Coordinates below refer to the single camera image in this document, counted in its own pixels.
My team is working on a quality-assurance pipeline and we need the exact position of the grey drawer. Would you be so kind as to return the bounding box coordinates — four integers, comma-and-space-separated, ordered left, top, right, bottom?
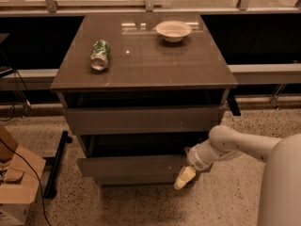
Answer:
76, 132, 213, 179
65, 106, 226, 135
94, 173, 177, 186

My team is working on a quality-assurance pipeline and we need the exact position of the grey drawer cabinet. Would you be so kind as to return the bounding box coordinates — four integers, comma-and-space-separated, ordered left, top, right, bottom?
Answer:
50, 13, 238, 187

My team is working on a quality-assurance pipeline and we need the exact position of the grey top drawer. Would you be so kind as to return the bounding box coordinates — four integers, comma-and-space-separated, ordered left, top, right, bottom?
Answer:
65, 106, 226, 135

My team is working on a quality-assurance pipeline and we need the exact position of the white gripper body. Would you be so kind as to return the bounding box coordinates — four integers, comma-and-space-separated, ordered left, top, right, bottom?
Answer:
186, 144, 212, 171

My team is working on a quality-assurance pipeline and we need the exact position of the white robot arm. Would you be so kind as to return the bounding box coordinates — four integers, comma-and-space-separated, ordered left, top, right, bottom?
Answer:
174, 125, 301, 226

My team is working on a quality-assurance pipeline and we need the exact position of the white bowl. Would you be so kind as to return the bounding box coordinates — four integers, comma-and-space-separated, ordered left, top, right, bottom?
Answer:
156, 21, 192, 42

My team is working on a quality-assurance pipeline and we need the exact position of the wooden box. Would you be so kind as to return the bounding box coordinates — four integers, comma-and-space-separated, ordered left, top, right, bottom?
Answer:
0, 125, 45, 204

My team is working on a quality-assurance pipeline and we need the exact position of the black cable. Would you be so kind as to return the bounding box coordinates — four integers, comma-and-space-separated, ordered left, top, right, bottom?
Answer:
0, 138, 53, 226

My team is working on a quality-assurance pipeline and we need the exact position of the white box on floor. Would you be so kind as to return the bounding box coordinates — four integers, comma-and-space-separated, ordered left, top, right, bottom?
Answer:
0, 203, 30, 226

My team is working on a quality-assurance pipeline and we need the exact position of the black stand leg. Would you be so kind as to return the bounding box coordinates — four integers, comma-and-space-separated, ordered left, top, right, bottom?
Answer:
43, 131, 72, 199

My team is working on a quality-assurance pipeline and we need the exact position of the green soda can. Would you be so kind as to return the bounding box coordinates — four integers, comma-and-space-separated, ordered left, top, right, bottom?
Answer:
90, 40, 110, 72

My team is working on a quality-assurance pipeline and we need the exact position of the grey bottom drawer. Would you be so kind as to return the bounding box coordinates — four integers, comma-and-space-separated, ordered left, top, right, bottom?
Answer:
94, 173, 177, 186

